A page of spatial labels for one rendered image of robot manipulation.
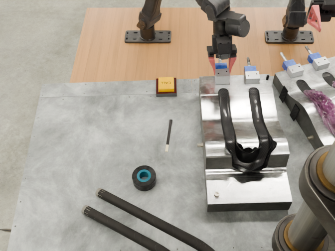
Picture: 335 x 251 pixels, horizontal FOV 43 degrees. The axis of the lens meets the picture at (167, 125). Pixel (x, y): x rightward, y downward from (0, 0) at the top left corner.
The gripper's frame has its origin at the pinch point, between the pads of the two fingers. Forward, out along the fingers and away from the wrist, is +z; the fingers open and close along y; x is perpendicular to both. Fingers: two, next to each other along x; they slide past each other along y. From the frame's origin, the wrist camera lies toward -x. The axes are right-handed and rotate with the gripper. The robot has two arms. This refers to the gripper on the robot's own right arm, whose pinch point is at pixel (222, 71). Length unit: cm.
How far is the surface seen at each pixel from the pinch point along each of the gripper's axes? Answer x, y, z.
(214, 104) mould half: -8.6, -3.8, 8.7
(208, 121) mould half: -14.8, -6.5, 11.7
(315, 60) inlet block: 9.7, 36.3, 1.9
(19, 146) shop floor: 67, -113, 66
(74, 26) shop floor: 160, -91, 22
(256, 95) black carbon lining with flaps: -5.1, 11.6, 7.9
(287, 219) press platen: -80, 5, -2
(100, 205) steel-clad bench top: -35, -44, 29
